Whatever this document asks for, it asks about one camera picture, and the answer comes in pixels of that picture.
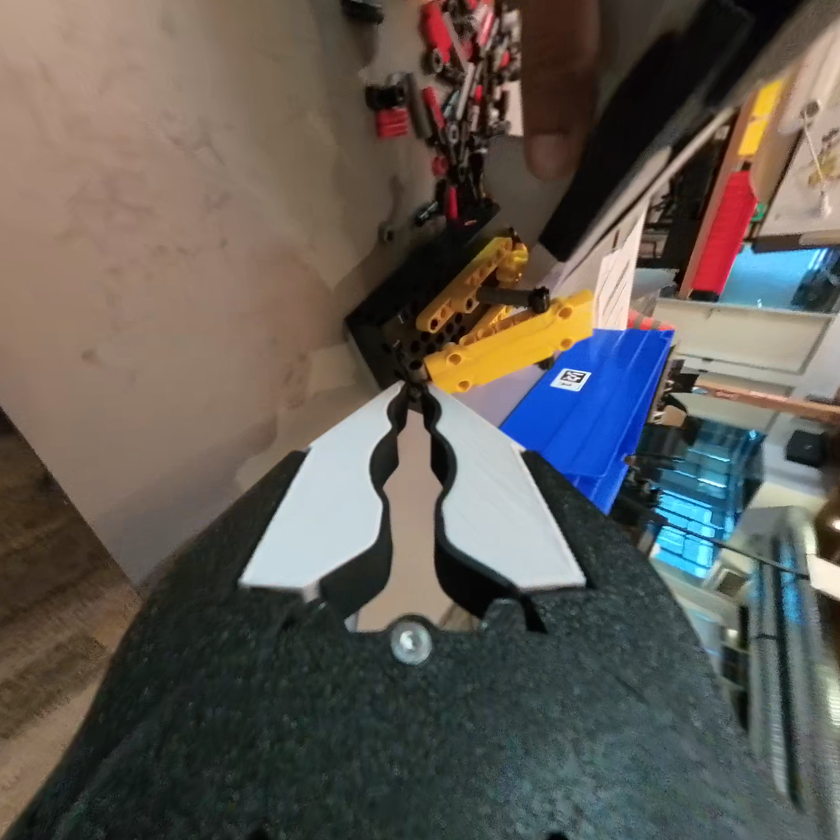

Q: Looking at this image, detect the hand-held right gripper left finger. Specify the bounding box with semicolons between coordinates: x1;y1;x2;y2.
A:
239;381;411;601

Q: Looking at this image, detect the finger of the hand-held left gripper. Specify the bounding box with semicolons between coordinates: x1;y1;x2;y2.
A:
537;8;757;280

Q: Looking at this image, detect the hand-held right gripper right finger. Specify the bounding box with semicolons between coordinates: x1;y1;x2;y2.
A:
420;384;586;595

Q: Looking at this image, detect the pile of toy brick parts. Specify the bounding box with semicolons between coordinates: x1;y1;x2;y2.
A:
341;0;526;231

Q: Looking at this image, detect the yellow black toy brick assembly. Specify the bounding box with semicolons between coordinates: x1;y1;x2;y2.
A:
344;230;595;395

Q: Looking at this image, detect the person's left hand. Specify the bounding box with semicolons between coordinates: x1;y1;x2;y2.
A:
521;0;601;181

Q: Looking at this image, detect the blue plastic bin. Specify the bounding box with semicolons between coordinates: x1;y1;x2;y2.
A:
499;325;677;516

